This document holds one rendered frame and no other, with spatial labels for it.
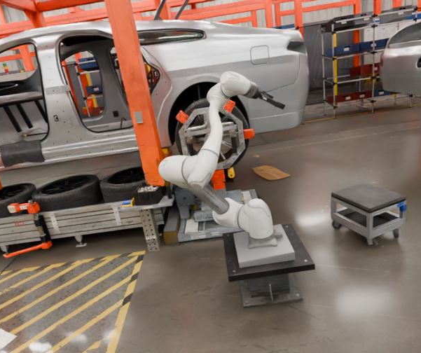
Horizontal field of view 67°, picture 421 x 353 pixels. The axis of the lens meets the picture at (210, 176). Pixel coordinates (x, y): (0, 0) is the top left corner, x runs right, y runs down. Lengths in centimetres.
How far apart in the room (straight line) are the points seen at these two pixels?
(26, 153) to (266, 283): 268
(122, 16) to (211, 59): 88
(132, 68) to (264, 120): 133
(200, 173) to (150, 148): 128
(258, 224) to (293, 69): 173
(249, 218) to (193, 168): 59
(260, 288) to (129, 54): 193
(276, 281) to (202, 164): 98
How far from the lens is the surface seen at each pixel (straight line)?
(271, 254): 195
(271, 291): 213
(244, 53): 312
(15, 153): 378
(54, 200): 337
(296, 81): 322
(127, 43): 266
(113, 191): 315
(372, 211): 252
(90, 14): 937
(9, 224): 356
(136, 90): 265
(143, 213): 272
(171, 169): 157
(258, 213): 191
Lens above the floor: 143
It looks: 19 degrees down
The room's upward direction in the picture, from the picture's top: 9 degrees counter-clockwise
